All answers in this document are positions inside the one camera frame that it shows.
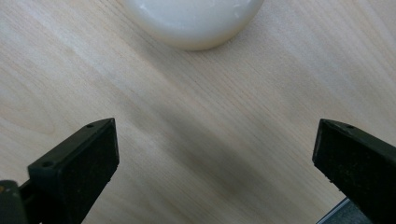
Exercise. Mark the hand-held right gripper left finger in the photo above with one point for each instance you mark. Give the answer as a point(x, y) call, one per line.
point(77, 161)

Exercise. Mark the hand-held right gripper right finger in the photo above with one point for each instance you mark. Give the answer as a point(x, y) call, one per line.
point(358, 165)

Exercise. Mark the white ceramic bowl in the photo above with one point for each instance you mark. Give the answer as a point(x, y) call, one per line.
point(193, 21)

